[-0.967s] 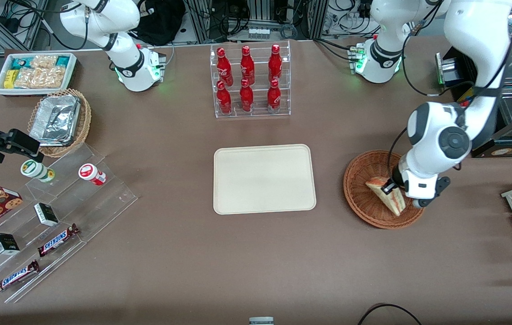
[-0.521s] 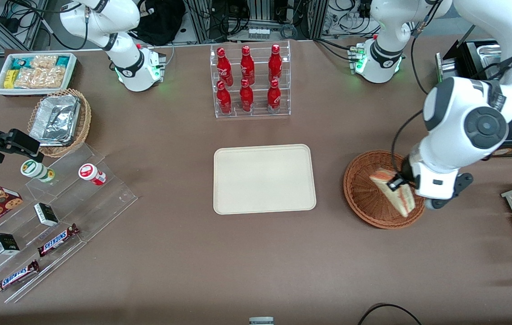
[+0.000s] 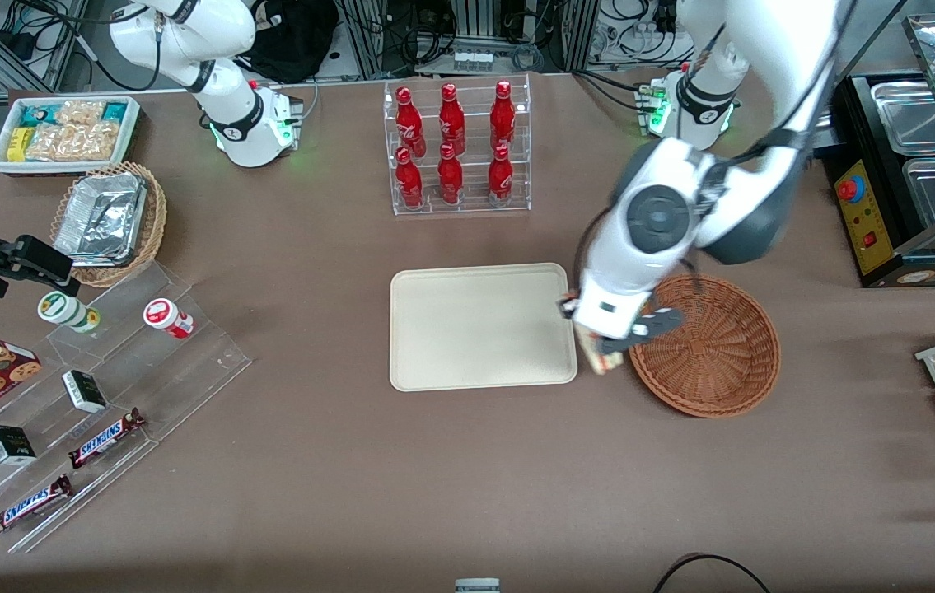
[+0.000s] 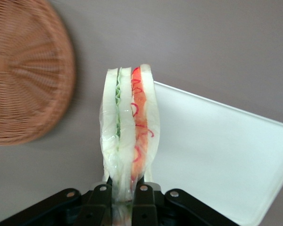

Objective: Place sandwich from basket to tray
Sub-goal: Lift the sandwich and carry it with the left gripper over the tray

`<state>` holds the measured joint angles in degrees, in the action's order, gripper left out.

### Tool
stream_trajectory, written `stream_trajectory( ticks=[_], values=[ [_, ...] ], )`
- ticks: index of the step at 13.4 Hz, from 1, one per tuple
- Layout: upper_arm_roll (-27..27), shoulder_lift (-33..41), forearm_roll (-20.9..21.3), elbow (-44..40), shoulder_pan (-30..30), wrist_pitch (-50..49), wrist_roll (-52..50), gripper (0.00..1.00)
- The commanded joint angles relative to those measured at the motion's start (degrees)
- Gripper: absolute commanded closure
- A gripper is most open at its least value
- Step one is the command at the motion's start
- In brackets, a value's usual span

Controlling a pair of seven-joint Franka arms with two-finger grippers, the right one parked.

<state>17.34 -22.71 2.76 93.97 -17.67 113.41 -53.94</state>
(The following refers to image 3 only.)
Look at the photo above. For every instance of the red-lid white drink bottle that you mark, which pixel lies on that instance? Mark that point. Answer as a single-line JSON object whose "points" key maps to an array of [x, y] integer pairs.
{"points": [[164, 315]]}

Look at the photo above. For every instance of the brown Snickers bar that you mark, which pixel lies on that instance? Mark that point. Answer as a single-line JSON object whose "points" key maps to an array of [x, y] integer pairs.
{"points": [[29, 505], [105, 438]]}

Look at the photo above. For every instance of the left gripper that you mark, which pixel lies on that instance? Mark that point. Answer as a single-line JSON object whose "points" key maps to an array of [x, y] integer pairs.
{"points": [[563, 309]]}

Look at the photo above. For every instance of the round brown wicker basket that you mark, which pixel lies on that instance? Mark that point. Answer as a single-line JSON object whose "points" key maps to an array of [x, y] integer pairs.
{"points": [[722, 354]]}

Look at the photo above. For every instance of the green-lid white drink bottle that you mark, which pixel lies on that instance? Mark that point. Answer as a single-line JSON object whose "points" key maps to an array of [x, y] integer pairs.
{"points": [[63, 309]]}

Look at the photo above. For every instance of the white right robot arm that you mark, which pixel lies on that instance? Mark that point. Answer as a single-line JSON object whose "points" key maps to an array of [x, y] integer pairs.
{"points": [[187, 33]]}

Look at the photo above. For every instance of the aluminium foil tray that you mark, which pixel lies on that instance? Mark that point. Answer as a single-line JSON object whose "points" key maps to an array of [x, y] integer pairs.
{"points": [[100, 218]]}

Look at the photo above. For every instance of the clear acrylic bottle rack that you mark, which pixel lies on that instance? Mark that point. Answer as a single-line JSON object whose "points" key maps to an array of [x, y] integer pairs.
{"points": [[471, 206]]}

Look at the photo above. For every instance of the triangular sandwich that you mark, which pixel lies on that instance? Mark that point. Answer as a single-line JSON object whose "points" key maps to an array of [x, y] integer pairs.
{"points": [[605, 358]]}

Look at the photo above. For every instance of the small clear rice snack bag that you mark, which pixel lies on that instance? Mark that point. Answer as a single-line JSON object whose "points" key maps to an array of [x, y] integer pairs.
{"points": [[80, 112]]}

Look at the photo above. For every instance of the small black box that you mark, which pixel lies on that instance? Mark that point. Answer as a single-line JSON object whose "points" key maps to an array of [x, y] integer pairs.
{"points": [[84, 391], [10, 445]]}

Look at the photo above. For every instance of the clear acrylic stepped display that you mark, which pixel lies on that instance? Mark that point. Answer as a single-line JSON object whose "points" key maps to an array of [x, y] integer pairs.
{"points": [[187, 371]]}

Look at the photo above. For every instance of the yellow snack packet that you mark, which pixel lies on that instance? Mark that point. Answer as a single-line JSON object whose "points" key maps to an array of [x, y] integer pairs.
{"points": [[18, 144]]}

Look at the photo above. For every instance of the large clear rice snack bag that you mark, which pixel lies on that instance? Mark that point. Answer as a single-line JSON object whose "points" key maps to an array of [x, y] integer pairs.
{"points": [[72, 142]]}

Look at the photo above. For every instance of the beige rectangular tray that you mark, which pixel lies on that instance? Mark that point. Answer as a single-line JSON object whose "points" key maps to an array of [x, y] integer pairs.
{"points": [[475, 329]]}

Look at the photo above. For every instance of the black food warmer cabinet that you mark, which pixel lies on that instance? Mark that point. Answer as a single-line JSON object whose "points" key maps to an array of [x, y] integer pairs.
{"points": [[887, 263]]}

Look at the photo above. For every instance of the teal snack packet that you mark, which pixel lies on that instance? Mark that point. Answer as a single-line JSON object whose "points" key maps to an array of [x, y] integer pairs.
{"points": [[37, 115], [114, 112]]}

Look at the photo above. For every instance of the black bag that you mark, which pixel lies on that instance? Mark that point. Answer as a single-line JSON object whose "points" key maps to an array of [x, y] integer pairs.
{"points": [[294, 37]]}

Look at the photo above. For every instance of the red cola bottle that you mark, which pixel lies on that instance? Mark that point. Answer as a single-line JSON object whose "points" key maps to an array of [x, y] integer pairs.
{"points": [[451, 119], [501, 177], [409, 181], [450, 177], [502, 115], [410, 123]]}

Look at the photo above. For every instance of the white power strip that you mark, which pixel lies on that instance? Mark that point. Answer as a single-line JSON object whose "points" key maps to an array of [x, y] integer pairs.
{"points": [[473, 60]]}

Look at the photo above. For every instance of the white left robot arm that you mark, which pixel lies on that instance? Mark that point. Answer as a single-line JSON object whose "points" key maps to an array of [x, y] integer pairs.
{"points": [[656, 214]]}

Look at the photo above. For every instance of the oval tan wicker basket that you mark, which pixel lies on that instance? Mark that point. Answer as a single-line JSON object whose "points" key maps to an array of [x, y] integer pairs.
{"points": [[156, 214]]}

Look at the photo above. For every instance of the white snack bin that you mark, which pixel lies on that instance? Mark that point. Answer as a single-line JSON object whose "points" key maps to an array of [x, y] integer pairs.
{"points": [[2, 161]]}

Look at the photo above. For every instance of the small grey device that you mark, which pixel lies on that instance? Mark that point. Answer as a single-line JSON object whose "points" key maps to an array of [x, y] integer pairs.
{"points": [[477, 586]]}

